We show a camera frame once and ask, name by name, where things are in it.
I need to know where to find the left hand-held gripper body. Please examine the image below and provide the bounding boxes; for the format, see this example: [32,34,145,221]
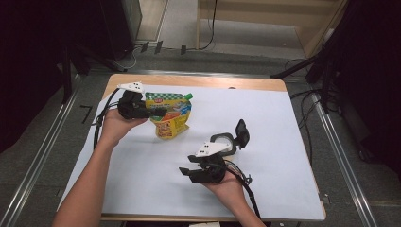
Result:
[116,80,153,121]

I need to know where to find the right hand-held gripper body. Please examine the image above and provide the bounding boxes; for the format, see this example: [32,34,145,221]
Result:
[187,141,235,184]

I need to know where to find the yellow green spout pouch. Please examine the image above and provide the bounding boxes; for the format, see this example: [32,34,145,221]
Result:
[145,92,194,140]

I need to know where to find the person's right hand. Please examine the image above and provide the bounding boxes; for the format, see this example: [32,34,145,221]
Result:
[201,169,250,206]

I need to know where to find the person's left hand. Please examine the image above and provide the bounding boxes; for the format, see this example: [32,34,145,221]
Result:
[99,107,149,148]

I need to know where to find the white paper edge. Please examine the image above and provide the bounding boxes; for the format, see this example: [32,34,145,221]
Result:
[188,221,221,227]

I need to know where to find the white table sheet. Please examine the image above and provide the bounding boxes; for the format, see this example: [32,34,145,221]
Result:
[58,84,326,221]

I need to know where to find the metal crossbar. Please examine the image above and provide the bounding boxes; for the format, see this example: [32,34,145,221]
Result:
[131,69,272,79]

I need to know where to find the black stand legs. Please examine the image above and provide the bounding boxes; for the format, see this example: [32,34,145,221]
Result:
[61,44,127,105]

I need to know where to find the black cabinet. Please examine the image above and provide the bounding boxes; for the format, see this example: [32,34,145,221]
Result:
[100,0,143,61]

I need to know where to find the black curtain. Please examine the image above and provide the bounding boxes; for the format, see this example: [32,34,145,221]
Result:
[0,0,105,152]
[330,0,401,174]

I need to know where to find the black tripod stand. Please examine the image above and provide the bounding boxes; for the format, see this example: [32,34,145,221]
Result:
[269,27,348,114]

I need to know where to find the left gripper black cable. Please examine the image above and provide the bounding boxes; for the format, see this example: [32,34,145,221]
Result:
[92,88,122,149]

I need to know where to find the white floor cable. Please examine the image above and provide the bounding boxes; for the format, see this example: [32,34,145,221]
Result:
[110,46,138,71]

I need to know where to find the black floor cables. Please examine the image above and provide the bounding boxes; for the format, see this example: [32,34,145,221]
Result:
[285,58,341,159]

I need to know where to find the hanging black cable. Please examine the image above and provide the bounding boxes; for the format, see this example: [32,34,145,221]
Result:
[198,0,219,51]

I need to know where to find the metal floor rail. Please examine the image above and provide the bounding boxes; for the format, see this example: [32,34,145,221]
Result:
[0,74,83,227]
[310,93,379,227]

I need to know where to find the wooden frame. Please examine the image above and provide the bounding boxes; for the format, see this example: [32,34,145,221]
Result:
[195,0,349,58]

